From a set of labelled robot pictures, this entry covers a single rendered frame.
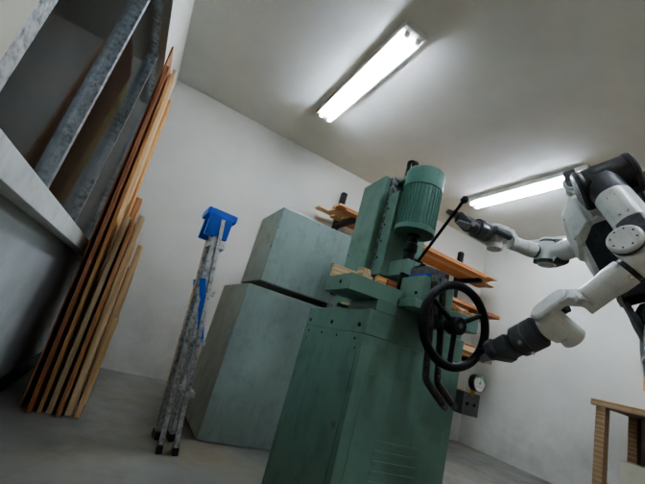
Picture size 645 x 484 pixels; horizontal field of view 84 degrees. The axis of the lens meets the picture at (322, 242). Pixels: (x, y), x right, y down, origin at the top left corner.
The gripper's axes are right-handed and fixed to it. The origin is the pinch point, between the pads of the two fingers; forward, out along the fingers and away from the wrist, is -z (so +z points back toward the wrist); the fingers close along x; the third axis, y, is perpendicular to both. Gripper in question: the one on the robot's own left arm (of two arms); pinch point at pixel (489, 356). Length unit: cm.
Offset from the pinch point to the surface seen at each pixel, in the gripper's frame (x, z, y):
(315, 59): -28, -29, 249
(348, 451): -29, -41, -18
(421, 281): -14.3, -4.8, 27.2
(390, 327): -18.8, -20.9, 16.5
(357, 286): -34.2, -15.9, 27.1
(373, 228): -10, -27, 74
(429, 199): -1, 1, 70
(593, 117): 155, 48, 181
